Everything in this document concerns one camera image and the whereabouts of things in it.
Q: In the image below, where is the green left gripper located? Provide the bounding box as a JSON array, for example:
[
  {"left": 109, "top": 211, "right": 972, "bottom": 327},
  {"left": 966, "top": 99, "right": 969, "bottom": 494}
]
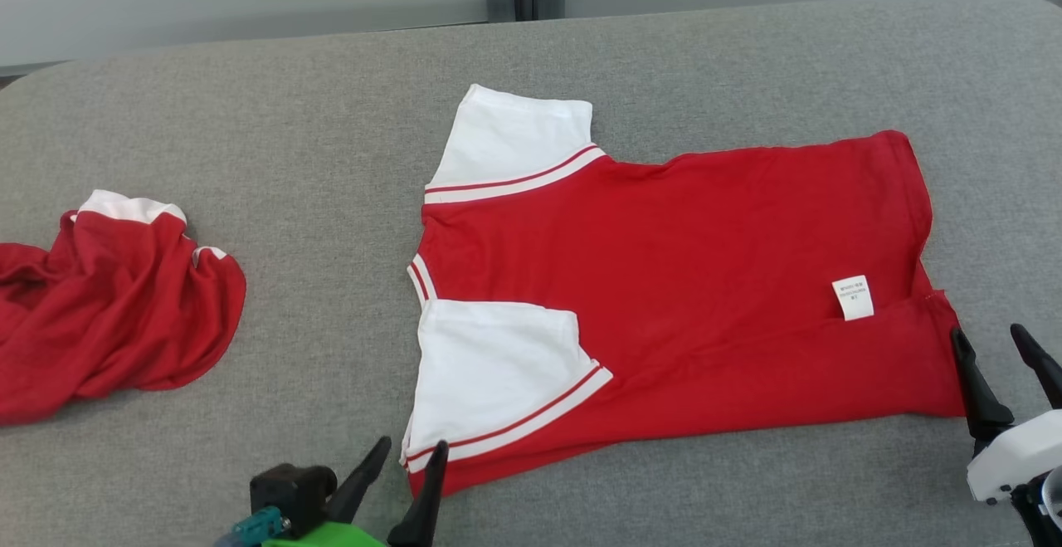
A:
[{"left": 262, "top": 437, "right": 449, "bottom": 547}]

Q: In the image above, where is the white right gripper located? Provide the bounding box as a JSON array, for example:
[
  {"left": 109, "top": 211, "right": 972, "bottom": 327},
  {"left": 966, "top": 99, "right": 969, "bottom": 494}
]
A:
[{"left": 952, "top": 325, "right": 1062, "bottom": 547}]

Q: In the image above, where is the red white-sleeved t-shirt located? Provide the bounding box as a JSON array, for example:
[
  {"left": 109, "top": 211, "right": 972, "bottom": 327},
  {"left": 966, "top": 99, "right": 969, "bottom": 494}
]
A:
[{"left": 401, "top": 84, "right": 967, "bottom": 498}]

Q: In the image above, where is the crumpled red white garment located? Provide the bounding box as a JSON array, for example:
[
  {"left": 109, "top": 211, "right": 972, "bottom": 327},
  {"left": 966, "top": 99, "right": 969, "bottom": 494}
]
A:
[{"left": 0, "top": 189, "right": 247, "bottom": 427}]

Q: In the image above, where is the grey fabric sofa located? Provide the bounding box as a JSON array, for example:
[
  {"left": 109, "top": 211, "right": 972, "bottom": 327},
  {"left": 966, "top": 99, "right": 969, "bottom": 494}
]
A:
[{"left": 0, "top": 0, "right": 1062, "bottom": 547}]

